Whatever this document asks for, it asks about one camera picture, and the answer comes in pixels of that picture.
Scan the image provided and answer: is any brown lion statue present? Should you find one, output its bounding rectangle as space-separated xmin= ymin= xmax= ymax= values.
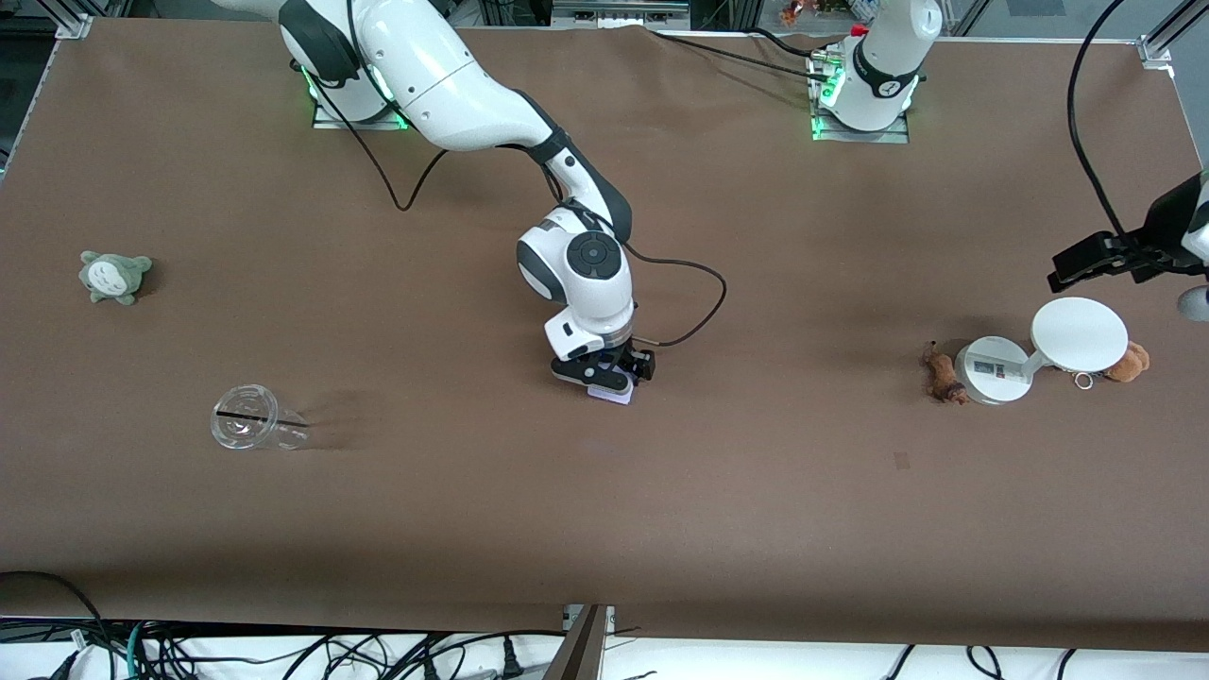
xmin=922 ymin=341 xmax=970 ymax=406

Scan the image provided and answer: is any white round desk lamp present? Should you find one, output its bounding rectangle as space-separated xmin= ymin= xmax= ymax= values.
xmin=953 ymin=297 xmax=1130 ymax=406

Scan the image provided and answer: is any brown table cover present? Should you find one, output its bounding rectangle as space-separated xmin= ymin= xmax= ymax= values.
xmin=0 ymin=19 xmax=1209 ymax=653

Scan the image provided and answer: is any clear plastic cup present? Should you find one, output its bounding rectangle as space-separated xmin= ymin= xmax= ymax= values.
xmin=210 ymin=383 xmax=311 ymax=451

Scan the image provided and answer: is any colourful toys pile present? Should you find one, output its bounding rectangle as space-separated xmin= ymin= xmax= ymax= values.
xmin=779 ymin=0 xmax=851 ymax=26

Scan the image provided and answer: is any grey green plush toy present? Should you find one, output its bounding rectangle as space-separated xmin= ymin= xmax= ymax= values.
xmin=79 ymin=250 xmax=153 ymax=306

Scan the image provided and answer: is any brown plush keychain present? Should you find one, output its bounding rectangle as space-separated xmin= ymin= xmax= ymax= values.
xmin=1072 ymin=341 xmax=1151 ymax=390

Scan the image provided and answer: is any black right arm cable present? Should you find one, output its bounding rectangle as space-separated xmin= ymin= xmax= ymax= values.
xmin=326 ymin=0 xmax=728 ymax=349

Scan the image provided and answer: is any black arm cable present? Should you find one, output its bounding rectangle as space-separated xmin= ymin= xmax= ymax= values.
xmin=326 ymin=0 xmax=728 ymax=349
xmin=1067 ymin=0 xmax=1132 ymax=239

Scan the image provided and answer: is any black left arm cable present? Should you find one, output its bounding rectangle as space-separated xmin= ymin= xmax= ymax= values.
xmin=1067 ymin=0 xmax=1132 ymax=239

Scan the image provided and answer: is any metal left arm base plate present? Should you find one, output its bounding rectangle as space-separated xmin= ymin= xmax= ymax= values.
xmin=808 ymin=52 xmax=912 ymax=145

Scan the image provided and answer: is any aluminium post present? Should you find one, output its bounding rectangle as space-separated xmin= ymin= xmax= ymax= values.
xmin=543 ymin=604 xmax=617 ymax=680

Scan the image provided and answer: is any black table cable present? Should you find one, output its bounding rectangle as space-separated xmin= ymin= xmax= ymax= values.
xmin=751 ymin=26 xmax=832 ymax=60
xmin=647 ymin=26 xmax=823 ymax=75

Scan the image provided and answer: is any metal frame bar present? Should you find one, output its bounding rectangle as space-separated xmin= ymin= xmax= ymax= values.
xmin=551 ymin=0 xmax=692 ymax=27

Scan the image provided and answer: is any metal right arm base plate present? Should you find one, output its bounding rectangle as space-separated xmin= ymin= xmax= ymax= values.
xmin=312 ymin=57 xmax=412 ymax=131

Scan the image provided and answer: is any black looped floor cable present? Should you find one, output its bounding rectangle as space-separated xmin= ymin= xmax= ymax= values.
xmin=0 ymin=570 xmax=110 ymax=653

